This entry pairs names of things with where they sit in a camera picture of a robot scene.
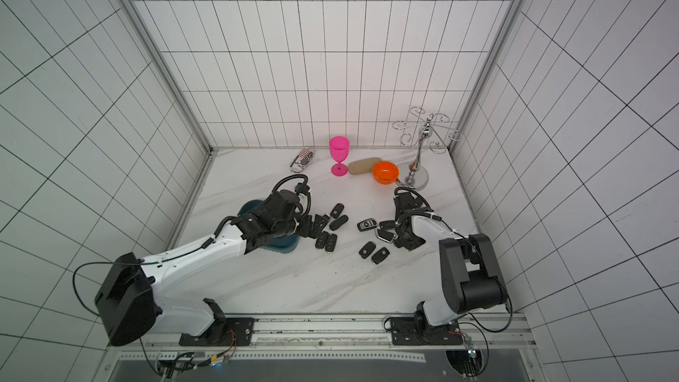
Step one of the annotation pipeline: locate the black silver flip key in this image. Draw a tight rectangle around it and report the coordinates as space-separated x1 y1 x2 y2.
375 228 398 243

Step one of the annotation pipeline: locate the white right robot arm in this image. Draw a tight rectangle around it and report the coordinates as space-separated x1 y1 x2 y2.
394 187 510 332

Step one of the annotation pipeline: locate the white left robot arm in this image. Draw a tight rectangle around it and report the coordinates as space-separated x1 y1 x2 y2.
94 185 311 347

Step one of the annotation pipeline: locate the teal storage box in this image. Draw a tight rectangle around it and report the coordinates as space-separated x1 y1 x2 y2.
238 199 300 254

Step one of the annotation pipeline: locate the black small key fob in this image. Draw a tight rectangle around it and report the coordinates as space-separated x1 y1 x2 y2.
378 220 396 230

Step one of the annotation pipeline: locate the black BMW key fob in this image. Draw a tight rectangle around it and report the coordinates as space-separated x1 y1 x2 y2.
356 219 378 232

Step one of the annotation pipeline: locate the black flip key left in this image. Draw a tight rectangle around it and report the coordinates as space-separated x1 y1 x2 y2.
315 232 329 249

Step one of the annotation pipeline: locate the black Porsche style key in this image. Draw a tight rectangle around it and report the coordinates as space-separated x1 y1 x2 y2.
329 215 348 231

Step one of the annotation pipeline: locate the black key fob lowest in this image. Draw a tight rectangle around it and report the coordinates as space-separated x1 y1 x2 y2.
371 248 390 265

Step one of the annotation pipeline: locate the black VW flip key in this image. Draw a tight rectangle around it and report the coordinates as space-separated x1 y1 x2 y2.
330 203 344 219

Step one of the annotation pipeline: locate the black flip key right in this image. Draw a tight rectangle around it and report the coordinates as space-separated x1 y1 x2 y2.
325 233 338 253

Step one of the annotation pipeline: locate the black key fob lower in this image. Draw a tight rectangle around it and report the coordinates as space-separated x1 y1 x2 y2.
359 242 376 259

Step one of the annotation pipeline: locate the orange plastic bowl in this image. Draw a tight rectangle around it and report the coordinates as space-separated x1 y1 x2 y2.
372 161 400 185

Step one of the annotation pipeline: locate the cork oval block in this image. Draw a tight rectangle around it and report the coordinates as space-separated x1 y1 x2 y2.
348 157 382 175

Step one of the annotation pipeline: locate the chrome glass holder stand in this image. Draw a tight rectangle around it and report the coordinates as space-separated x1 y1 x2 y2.
393 106 460 191

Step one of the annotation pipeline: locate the pink plastic wine glass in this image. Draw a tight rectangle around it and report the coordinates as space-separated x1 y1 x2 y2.
329 136 350 177

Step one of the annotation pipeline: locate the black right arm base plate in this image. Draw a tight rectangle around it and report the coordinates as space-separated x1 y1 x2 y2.
384 317 463 347

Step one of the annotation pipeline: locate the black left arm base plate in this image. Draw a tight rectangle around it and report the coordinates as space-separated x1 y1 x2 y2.
179 318 256 348

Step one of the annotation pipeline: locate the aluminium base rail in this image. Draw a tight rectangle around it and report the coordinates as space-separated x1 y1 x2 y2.
103 312 537 371

